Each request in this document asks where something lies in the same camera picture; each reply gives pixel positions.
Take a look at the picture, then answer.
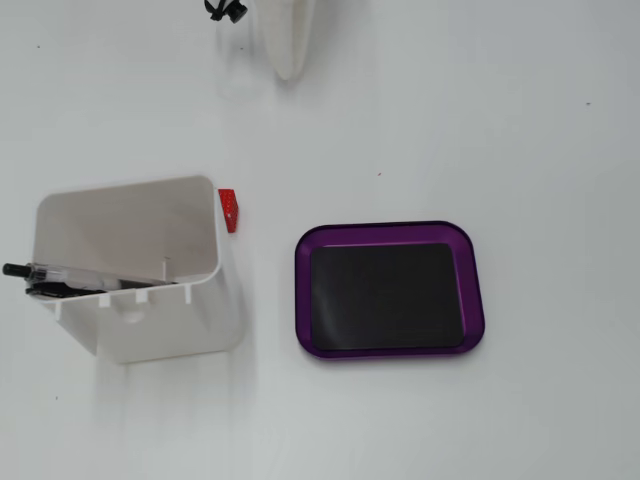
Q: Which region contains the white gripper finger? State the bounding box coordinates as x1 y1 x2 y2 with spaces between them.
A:
259 0 318 82

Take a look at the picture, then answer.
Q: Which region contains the black clear retractable gel pen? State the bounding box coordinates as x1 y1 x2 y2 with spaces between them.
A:
1 261 180 302

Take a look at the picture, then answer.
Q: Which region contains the white plastic pen holder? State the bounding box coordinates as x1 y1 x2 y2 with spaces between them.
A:
30 174 245 366

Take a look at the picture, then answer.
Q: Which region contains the small red perforated block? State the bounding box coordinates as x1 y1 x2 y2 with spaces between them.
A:
217 187 242 234

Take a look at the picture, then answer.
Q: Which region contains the purple metal tray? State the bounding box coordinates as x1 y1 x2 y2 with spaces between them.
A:
293 219 487 363

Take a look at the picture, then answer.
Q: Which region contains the black rectangular tray mat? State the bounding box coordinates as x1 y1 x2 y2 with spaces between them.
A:
309 242 467 352

